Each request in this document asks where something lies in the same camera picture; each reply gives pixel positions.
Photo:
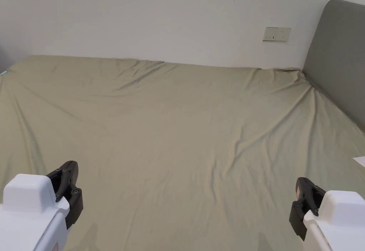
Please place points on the white paper sheet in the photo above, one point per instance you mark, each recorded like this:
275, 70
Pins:
360, 160

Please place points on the grey padded headboard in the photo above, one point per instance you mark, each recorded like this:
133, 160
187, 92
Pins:
336, 57

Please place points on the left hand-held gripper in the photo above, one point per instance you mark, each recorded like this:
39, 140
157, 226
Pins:
25, 214

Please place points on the white wall socket panel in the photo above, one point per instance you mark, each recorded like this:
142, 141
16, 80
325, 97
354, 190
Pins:
276, 34

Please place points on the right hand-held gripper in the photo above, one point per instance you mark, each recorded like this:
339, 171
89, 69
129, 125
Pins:
339, 222

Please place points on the bed with beige sheet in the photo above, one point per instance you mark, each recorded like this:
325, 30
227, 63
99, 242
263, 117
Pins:
176, 125

